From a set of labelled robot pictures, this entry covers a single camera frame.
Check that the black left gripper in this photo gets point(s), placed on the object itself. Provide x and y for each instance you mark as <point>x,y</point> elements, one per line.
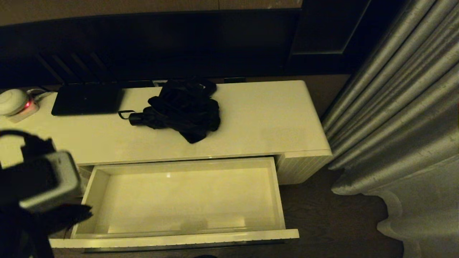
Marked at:
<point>25,222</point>

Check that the cream fluted drawer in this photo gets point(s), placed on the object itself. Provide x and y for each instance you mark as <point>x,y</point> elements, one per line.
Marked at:
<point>179,200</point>

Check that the black umbrella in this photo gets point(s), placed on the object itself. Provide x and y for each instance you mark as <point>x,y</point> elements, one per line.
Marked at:
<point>183,111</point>

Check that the white low cabinet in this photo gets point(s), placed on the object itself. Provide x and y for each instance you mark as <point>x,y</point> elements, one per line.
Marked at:
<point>269,122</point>

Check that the white power strip red light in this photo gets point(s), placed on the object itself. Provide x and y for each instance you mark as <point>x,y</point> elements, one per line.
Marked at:
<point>23,111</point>

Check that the black flat set-top box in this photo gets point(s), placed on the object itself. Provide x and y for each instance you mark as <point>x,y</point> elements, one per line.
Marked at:
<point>88,99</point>

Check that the white round device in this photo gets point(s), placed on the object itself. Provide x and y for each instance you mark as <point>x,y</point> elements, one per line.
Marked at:
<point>11,101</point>

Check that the small black square box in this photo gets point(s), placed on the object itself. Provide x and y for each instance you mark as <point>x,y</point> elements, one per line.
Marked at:
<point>211,87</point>

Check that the black television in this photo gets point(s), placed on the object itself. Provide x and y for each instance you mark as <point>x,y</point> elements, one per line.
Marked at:
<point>161,43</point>

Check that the grey textured curtain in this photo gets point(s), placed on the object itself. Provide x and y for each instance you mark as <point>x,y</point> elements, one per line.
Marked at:
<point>394,89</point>

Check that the white sheer curtain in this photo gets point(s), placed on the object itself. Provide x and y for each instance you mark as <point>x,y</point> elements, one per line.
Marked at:
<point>430,222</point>

